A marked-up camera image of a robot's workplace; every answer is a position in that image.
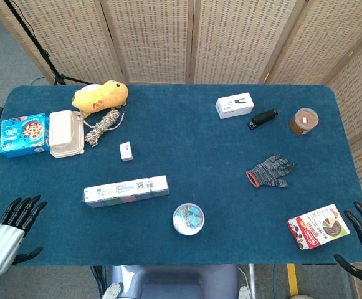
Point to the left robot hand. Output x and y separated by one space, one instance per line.
0 246

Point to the grey knit glove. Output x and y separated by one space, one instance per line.
269 172

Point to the red white snack box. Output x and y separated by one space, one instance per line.
318 226

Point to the blue cookie box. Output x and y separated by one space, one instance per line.
23 134

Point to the brown jar with clear lid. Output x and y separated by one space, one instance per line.
304 121

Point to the beige lunch box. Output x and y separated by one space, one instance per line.
66 133

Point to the long white carton pack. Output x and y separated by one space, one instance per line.
126 190

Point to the black stapler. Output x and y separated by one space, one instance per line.
262 118

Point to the small white box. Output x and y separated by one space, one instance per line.
126 151

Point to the robot torso base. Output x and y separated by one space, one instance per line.
174 281

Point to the round tub of clips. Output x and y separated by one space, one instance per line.
188 218

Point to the yellow plush toy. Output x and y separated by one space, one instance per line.
101 97

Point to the white box with black print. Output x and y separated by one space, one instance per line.
234 105

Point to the black tripod stand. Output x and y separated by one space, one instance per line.
40 51

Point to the blue table mat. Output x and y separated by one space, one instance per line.
180 149

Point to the woven folding screen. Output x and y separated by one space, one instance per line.
218 40

